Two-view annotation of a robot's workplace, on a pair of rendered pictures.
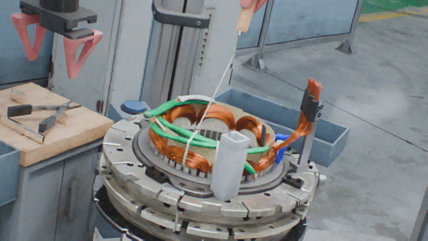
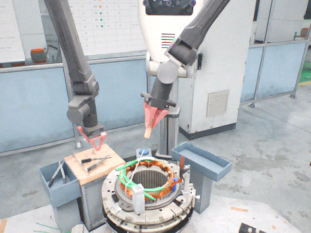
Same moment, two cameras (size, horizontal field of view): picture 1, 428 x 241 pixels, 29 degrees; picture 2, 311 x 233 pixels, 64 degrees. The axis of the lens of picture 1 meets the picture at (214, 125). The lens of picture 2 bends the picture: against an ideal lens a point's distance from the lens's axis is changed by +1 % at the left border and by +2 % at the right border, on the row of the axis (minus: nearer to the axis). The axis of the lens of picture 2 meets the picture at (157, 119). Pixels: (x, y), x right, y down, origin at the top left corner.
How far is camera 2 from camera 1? 0.60 m
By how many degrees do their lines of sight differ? 23
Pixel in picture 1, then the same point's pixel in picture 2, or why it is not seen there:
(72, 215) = not seen: hidden behind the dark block
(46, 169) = (94, 183)
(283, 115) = (205, 154)
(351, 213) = (284, 166)
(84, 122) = (112, 163)
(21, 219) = (85, 202)
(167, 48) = (163, 125)
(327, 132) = (223, 163)
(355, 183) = (288, 153)
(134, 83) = (199, 118)
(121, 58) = (194, 110)
